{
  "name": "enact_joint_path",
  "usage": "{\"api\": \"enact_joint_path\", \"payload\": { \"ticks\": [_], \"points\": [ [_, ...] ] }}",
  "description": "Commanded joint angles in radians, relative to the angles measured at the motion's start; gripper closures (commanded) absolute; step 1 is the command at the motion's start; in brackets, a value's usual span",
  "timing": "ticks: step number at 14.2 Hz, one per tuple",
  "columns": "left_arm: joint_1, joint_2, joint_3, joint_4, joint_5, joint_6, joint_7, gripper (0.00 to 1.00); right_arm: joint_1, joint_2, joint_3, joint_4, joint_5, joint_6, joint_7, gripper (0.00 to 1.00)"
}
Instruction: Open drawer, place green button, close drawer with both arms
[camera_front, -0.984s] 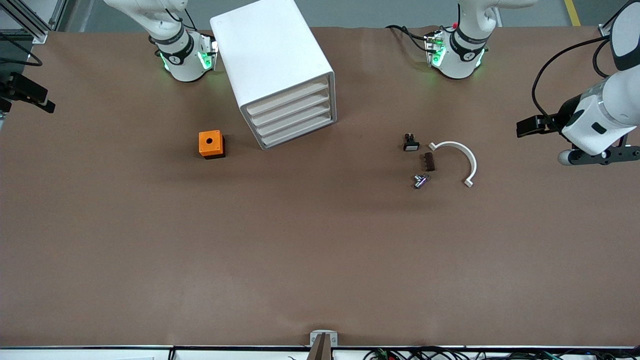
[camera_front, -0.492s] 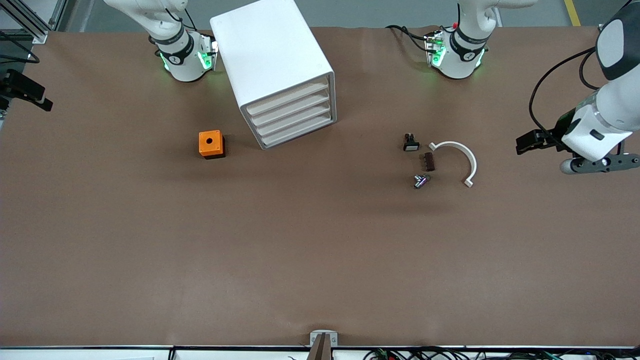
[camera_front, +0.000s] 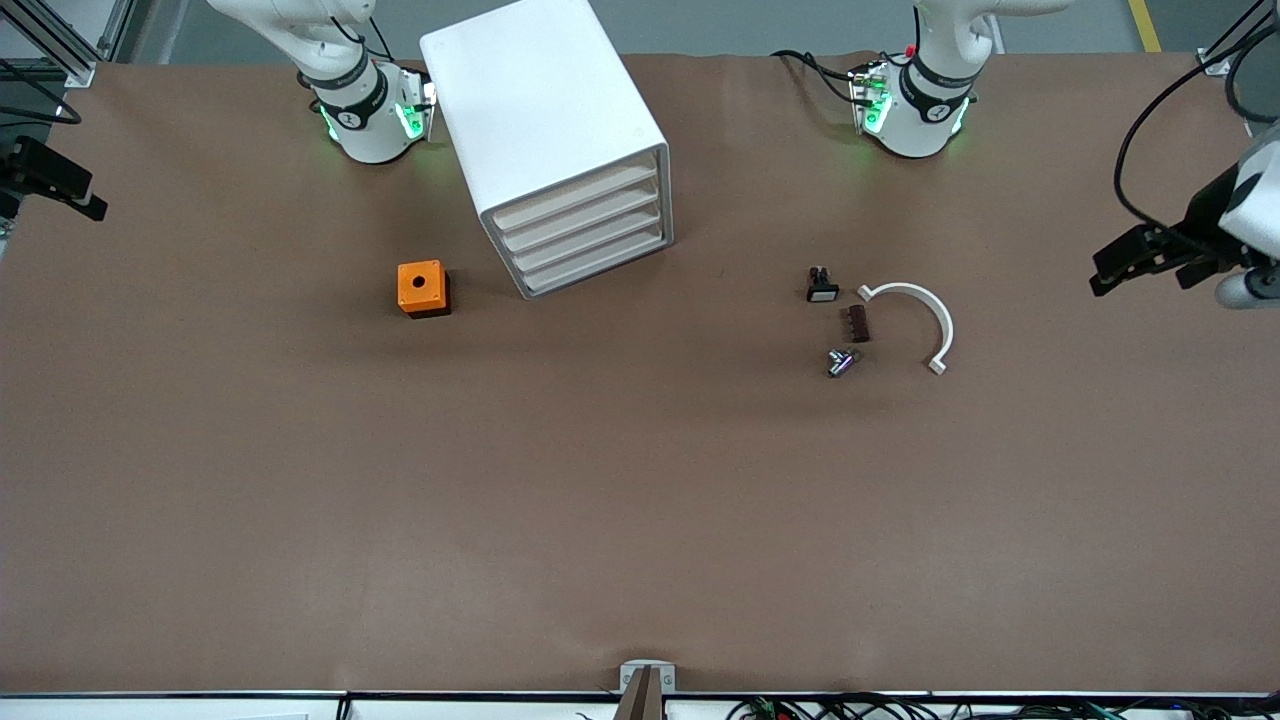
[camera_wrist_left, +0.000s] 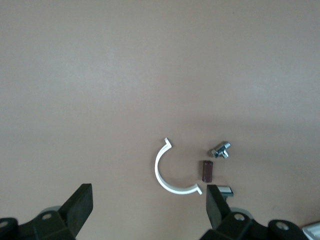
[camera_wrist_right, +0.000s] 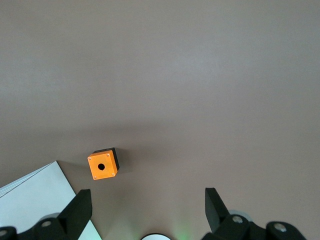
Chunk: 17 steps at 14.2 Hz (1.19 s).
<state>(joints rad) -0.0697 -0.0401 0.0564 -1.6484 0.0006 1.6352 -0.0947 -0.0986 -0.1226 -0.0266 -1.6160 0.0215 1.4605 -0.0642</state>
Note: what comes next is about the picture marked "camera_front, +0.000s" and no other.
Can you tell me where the orange button enclosure box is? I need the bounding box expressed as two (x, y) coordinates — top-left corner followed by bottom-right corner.
(397, 260), (451, 319)

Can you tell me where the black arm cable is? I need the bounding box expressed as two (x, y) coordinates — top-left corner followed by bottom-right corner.
(0, 58), (83, 127)
(1113, 45), (1280, 238)

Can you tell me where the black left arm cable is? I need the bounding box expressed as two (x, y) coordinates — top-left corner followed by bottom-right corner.
(1113, 45), (1280, 238)

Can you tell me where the grey metal bracket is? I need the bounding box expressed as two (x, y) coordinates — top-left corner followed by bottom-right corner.
(620, 660), (676, 694)

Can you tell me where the aluminium frame profile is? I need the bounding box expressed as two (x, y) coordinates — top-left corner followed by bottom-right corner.
(1200, 0), (1280, 77)
(0, 0), (136, 88)

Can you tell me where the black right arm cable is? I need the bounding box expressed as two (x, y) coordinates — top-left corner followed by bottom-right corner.
(0, 58), (83, 127)

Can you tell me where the black cable bundle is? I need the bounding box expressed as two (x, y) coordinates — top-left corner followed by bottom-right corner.
(725, 695), (1280, 720)

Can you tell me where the white drawer cabinet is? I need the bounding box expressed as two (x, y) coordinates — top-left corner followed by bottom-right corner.
(419, 0), (674, 301)

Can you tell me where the white curved plastic arc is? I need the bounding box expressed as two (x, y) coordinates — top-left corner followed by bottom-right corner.
(857, 282), (955, 377)

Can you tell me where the black base cable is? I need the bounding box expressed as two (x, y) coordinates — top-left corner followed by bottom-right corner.
(770, 48), (861, 101)

